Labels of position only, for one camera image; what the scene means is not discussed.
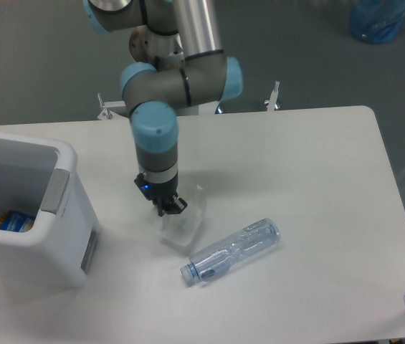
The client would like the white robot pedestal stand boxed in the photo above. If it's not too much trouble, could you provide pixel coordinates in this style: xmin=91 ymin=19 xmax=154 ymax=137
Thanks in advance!
xmin=96 ymin=27 xmax=282 ymax=121

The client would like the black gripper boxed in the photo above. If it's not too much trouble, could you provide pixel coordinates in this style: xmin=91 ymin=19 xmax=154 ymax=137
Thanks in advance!
xmin=134 ymin=173 xmax=188 ymax=217

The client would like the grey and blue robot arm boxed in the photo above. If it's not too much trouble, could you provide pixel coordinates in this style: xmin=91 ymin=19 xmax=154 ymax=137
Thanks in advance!
xmin=84 ymin=1 xmax=243 ymax=216

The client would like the white trash can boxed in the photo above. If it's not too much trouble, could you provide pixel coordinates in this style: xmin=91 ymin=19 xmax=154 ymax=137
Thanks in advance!
xmin=0 ymin=132 xmax=101 ymax=287

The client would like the clear plastic bottle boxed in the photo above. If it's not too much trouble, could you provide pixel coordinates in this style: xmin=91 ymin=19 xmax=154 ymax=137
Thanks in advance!
xmin=180 ymin=218 xmax=280 ymax=286

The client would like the blue snack packet in bin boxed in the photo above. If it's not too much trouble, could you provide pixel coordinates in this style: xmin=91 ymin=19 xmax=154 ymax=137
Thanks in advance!
xmin=0 ymin=210 xmax=36 ymax=233

